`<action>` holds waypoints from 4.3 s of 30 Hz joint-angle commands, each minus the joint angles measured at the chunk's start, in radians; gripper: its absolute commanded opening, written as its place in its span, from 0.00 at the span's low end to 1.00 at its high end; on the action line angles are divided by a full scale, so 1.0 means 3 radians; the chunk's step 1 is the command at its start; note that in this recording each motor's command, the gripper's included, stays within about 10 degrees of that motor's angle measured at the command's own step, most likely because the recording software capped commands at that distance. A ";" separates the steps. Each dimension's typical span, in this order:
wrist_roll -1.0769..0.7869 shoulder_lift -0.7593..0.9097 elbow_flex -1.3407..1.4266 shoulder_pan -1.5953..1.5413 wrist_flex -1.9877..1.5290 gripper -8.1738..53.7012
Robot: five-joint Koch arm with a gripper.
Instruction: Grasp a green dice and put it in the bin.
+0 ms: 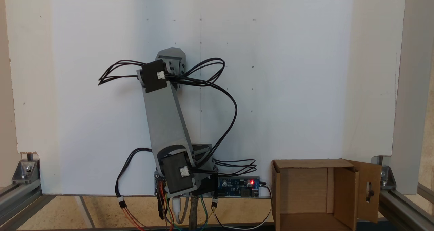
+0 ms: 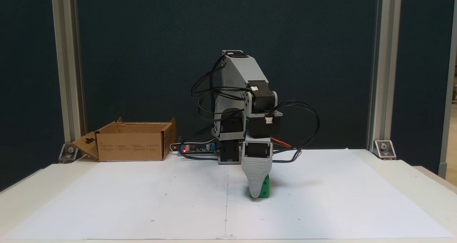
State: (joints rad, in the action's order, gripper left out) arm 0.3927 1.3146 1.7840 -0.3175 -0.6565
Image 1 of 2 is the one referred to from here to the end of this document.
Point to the white paper sheet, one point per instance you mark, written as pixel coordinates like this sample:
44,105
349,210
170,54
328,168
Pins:
288,88

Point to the open cardboard box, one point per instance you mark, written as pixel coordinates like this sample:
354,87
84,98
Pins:
305,187

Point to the aluminium frame rail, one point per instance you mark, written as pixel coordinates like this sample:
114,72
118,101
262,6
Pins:
407,207
20,200

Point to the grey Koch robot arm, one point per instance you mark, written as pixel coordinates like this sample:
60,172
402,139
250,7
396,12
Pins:
162,122

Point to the grey-mounted motor driver board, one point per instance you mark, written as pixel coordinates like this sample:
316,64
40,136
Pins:
158,183

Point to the aluminium corner bracket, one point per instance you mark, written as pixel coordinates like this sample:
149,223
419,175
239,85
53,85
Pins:
25,171
386,178

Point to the blue circuit board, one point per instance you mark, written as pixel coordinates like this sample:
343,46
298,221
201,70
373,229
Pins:
237,187

